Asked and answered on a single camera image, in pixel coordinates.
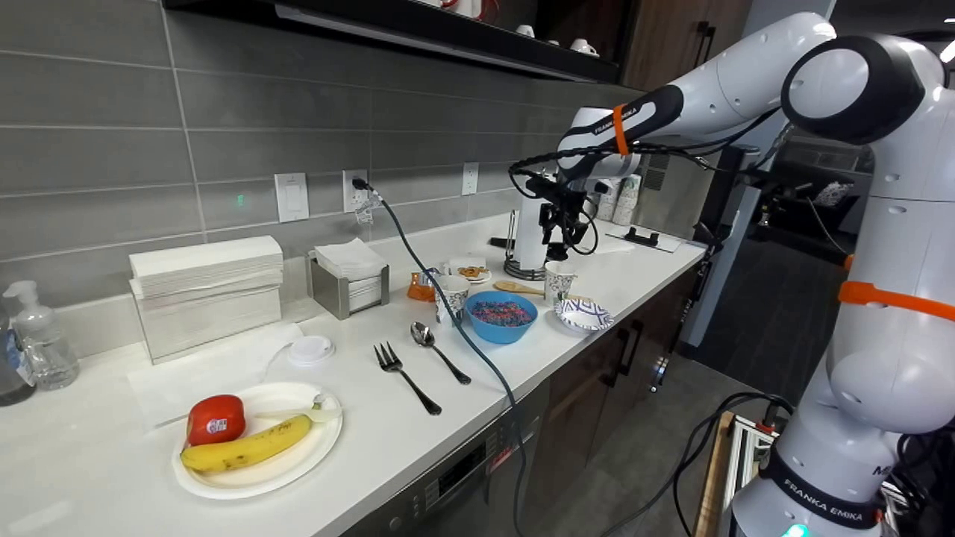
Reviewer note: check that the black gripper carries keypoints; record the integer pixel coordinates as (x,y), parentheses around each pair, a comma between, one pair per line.
(568,199)

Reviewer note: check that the swirl patterned paper coffee cup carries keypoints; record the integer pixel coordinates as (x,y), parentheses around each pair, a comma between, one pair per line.
(559,285)

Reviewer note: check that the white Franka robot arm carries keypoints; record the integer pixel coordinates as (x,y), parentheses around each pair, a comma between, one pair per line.
(898,299)

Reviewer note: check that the metal spoon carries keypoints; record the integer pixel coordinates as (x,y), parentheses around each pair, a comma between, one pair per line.
(438,352)

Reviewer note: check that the white cup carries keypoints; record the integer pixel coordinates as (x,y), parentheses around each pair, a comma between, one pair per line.
(583,47)
(528,32)

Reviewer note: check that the wooden slotted spatula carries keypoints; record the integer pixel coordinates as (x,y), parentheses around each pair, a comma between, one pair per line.
(517,288)

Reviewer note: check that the blue patterned paper plate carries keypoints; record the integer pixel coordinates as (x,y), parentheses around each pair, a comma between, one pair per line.
(583,318)

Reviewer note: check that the black countertop object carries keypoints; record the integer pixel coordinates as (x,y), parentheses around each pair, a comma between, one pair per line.
(644,239)

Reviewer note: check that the brown pretzels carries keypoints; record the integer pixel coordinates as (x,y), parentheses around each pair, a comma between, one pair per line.
(474,270)

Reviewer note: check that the colourful candy pieces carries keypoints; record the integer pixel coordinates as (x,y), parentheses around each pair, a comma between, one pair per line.
(499,314)

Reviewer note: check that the white plate with pretzels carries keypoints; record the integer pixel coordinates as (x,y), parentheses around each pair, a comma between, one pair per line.
(468,278)

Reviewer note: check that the blue plastic bowl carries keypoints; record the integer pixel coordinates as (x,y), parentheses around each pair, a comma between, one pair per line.
(498,333)

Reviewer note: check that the orange snack bag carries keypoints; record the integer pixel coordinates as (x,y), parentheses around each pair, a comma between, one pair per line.
(422,288)

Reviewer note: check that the dark lower cabinet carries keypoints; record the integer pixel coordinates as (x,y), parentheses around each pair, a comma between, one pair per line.
(599,390)

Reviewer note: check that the metal fork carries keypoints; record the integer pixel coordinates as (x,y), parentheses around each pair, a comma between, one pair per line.
(405,375)

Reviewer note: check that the metal napkin dispenser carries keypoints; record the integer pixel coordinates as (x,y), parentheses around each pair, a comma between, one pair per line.
(347,288)

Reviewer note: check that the stainless dishwasher front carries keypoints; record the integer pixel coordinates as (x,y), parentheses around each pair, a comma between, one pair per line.
(450,488)

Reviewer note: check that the white paper napkin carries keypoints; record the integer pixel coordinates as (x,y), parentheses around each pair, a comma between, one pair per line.
(302,351)

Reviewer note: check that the wooden framed stand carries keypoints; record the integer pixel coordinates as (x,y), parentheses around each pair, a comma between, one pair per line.
(711,478)

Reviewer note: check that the white fruit plate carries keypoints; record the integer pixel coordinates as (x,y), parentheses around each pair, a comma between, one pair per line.
(301,451)

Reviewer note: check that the white folded paper towel stack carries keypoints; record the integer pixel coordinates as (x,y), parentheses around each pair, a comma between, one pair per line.
(204,294)

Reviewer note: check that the yellow banana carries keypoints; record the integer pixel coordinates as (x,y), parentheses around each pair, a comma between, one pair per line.
(250,449)

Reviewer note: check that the red apple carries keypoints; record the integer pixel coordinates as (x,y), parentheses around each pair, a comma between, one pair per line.
(216,420)

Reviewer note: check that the clear soap pump bottle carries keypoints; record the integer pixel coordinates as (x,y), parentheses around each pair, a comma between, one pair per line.
(41,345)

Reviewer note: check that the small white wall plate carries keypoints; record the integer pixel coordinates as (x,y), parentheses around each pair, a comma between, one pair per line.
(471,181)

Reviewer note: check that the white wall outlet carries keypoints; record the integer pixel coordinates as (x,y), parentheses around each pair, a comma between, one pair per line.
(352,199)

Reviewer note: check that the wooden wall cabinet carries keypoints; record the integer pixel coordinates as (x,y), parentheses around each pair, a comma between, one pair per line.
(675,41)

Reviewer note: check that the dark wall shelf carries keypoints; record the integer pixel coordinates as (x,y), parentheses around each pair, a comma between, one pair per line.
(399,24)

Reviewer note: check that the white wall switch plate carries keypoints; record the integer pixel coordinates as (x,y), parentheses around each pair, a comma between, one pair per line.
(290,199)

